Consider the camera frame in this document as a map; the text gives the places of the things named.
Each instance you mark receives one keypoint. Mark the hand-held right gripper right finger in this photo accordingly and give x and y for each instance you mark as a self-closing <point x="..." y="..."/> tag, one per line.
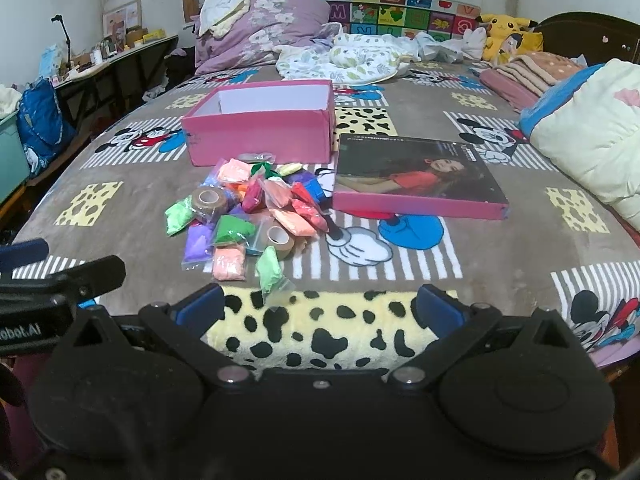
<point x="440" y="307"/>

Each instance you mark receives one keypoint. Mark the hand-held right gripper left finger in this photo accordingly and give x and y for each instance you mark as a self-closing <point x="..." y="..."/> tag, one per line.
<point x="200" y="307"/>

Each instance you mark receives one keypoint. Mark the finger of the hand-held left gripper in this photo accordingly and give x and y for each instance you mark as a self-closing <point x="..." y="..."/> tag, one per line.
<point x="85" y="275"/>
<point x="22" y="255"/>

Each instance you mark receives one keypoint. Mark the pile of coloured clay packets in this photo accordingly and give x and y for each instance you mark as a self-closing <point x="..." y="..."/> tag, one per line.
<point x="230" y="230"/>

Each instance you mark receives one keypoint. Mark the pink box lid with photo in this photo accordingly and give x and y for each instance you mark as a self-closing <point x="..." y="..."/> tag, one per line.
<point x="415" y="170"/>

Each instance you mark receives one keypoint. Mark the pink cardboard box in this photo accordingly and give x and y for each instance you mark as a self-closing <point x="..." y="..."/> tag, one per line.
<point x="260" y="135"/>

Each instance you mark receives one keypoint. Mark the brown tape roll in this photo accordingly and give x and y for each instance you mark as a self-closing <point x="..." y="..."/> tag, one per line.
<point x="285" y="250"/>
<point x="220" y="211"/>

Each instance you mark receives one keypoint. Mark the green storage bin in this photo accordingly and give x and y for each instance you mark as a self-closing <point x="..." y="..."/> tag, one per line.
<point x="10" y="155"/>

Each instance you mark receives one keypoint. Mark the blue bag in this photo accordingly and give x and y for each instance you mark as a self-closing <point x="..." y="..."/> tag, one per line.
<point x="42" y="120"/>

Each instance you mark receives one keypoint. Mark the dark cluttered desk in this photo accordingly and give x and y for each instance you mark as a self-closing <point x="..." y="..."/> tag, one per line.
<point x="130" y="60"/>

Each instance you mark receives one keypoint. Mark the black clip stand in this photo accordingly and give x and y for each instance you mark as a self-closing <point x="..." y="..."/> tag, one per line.
<point x="66" y="35"/>

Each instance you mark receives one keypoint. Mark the cream and blue comforter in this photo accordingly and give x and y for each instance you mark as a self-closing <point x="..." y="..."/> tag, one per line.
<point x="590" y="125"/>

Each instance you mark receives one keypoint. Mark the folded pink blankets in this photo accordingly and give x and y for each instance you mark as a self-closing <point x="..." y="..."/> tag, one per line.
<point x="530" y="72"/>

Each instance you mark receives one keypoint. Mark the framed picture board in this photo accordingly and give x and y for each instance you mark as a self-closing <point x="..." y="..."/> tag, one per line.
<point x="122" y="17"/>

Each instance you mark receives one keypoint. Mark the white leaf-print blanket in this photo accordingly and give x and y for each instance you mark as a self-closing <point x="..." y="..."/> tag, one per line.
<point x="350" y="57"/>

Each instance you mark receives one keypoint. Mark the purple floral quilt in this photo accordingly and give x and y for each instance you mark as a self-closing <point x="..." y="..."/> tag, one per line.
<point x="270" y="35"/>

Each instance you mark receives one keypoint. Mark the yellow plush toy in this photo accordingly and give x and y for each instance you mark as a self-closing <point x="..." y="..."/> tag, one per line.
<point x="505" y="27"/>

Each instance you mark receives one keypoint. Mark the colourful alphabet foam mat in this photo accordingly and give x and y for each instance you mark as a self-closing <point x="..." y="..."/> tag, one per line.
<point x="390" y="12"/>

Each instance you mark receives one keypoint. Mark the cream crumpled cloth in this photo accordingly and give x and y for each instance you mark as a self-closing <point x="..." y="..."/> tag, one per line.
<point x="225" y="5"/>

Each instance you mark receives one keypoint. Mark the dark wooden headboard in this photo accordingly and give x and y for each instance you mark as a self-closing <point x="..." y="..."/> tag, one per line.
<point x="590" y="35"/>

